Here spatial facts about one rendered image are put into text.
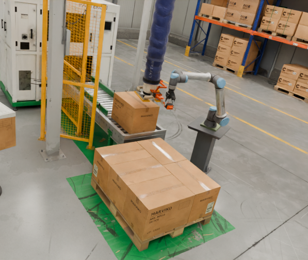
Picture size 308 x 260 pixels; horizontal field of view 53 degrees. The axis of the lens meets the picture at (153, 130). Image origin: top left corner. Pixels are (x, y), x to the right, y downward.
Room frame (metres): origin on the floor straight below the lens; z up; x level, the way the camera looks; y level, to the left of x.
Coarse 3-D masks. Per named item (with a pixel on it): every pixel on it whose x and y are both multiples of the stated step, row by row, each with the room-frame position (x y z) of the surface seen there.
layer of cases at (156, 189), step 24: (120, 144) 3.41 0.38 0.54; (144, 144) 3.54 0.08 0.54; (168, 144) 3.67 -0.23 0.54; (96, 168) 3.12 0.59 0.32; (120, 168) 2.88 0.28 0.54; (144, 168) 2.97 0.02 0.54; (168, 168) 3.07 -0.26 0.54; (192, 168) 3.18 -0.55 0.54; (120, 192) 2.67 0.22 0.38; (144, 192) 2.53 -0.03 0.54; (168, 192) 2.61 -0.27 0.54; (192, 192) 2.69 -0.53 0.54; (216, 192) 2.88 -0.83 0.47; (144, 216) 2.31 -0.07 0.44; (168, 216) 2.46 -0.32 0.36; (192, 216) 2.70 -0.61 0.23
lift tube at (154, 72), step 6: (156, 0) 3.83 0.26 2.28; (150, 60) 3.76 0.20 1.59; (150, 66) 3.76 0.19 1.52; (156, 66) 3.77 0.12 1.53; (144, 72) 3.82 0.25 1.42; (150, 72) 3.76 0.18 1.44; (156, 72) 3.77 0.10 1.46; (150, 78) 3.75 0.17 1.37; (156, 78) 3.77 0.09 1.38; (150, 84) 3.75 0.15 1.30; (156, 84) 3.78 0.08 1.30
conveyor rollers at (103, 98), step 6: (90, 90) 5.18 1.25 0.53; (102, 90) 5.26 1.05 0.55; (102, 96) 4.95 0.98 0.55; (108, 96) 5.02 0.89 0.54; (102, 102) 4.75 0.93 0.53; (108, 102) 4.74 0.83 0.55; (108, 108) 4.53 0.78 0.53; (108, 114) 4.33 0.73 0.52; (114, 120) 4.10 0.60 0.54; (120, 126) 3.96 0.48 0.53; (126, 132) 3.82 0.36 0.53
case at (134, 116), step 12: (120, 96) 4.04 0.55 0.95; (132, 96) 4.13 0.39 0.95; (120, 108) 3.99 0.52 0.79; (132, 108) 3.76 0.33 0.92; (144, 108) 3.80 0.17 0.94; (156, 108) 3.92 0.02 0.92; (120, 120) 3.96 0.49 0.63; (132, 120) 3.72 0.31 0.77; (144, 120) 3.82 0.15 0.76; (156, 120) 3.95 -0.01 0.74; (132, 132) 3.71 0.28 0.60
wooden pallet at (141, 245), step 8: (96, 184) 3.10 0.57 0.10; (104, 192) 2.92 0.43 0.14; (104, 200) 2.92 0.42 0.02; (112, 208) 2.75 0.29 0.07; (120, 216) 2.71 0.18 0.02; (208, 216) 2.88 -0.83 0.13; (120, 224) 2.59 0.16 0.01; (128, 224) 2.48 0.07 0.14; (184, 224) 2.64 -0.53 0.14; (128, 232) 2.49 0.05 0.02; (168, 232) 2.50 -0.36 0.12; (176, 232) 2.58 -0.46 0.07; (136, 240) 2.34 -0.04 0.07; (144, 240) 2.30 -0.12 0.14; (144, 248) 2.31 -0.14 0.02
